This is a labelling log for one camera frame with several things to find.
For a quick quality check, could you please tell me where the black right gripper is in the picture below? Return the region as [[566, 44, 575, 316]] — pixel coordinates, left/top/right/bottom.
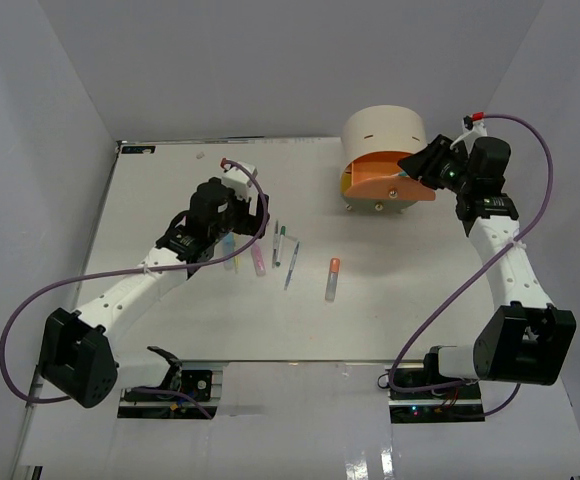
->
[[398, 135, 475, 196]]

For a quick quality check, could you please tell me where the green cap white marker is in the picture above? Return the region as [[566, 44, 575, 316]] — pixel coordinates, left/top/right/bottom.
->
[[274, 225, 286, 268]]

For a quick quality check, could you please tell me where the orange top drawer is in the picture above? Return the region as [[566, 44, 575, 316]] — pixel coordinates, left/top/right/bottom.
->
[[344, 151, 436, 202]]

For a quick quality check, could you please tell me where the yellow drawer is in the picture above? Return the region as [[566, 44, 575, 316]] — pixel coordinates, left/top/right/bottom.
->
[[340, 170, 352, 196]]

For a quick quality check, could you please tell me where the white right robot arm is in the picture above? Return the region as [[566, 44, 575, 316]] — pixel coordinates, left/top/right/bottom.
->
[[399, 135, 576, 399]]

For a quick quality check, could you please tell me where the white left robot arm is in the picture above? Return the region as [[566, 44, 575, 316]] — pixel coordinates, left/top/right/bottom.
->
[[39, 169, 268, 408]]

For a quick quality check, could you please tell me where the clear dark blue pen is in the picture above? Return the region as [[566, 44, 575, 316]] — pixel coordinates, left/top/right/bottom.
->
[[272, 219, 280, 268]]

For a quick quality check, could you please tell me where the blue highlighter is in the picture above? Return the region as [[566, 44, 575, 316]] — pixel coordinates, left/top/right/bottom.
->
[[221, 233, 236, 271]]

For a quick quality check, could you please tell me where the pink highlighter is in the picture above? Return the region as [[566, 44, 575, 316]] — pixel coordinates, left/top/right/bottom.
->
[[250, 242, 266, 277]]

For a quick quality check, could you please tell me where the clear light blue pen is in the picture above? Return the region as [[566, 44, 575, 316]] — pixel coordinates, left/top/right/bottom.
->
[[284, 241, 301, 291]]

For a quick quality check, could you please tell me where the round beige drawer cabinet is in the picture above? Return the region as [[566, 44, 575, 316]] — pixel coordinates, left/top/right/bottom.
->
[[338, 103, 427, 216]]

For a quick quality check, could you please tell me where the grey bottom drawer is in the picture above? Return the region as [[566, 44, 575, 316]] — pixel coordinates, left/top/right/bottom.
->
[[344, 198, 415, 216]]

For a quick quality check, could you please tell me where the orange highlighter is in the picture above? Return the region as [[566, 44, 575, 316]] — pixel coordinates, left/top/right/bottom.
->
[[325, 257, 340, 302]]

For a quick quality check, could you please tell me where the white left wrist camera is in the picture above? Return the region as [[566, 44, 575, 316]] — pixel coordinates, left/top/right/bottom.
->
[[220, 158, 258, 201]]

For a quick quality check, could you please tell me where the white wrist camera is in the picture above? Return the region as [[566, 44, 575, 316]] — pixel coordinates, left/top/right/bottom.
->
[[451, 112, 488, 151], [220, 158, 258, 201]]

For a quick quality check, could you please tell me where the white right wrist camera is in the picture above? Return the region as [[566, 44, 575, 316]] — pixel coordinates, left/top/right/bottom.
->
[[451, 112, 488, 151]]

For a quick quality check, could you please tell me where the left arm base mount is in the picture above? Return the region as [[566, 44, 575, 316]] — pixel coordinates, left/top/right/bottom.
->
[[117, 369, 223, 420]]

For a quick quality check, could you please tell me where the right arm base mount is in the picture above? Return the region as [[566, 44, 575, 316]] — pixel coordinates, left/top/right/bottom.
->
[[377, 372, 484, 425]]

